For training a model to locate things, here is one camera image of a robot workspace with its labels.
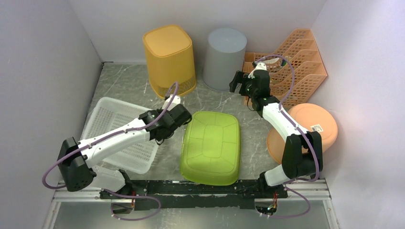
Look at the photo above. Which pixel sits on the orange mesh file organizer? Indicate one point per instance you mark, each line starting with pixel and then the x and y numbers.
pixel 296 62

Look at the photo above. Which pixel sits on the grey plastic bin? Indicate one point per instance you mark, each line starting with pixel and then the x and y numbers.
pixel 224 56

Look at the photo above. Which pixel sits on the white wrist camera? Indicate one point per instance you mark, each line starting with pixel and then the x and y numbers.
pixel 259 66
pixel 171 102

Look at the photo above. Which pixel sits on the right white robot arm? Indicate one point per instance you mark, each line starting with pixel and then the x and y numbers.
pixel 302 155

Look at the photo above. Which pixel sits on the yellow mesh waste bin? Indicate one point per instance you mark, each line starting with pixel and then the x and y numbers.
pixel 169 58

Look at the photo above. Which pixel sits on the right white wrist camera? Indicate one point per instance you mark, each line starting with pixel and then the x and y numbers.
pixel 259 66

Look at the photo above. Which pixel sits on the orange plastic bucket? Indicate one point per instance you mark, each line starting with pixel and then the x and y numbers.
pixel 313 118

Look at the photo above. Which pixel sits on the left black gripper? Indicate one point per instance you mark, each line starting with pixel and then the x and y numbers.
pixel 160 110

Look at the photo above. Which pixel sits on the white plastic basket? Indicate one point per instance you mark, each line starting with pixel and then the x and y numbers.
pixel 110 114

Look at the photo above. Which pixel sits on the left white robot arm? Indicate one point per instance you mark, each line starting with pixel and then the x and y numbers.
pixel 79 167

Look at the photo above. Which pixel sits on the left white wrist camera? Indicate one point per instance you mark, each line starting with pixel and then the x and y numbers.
pixel 171 102

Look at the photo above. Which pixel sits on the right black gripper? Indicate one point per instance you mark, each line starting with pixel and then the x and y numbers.
pixel 239 77

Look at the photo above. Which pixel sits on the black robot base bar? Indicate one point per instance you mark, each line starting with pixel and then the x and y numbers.
pixel 186 194

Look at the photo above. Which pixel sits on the aluminium rail frame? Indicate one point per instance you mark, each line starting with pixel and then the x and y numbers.
pixel 307 205

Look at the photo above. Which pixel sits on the green plastic basin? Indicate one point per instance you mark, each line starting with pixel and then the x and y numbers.
pixel 210 153

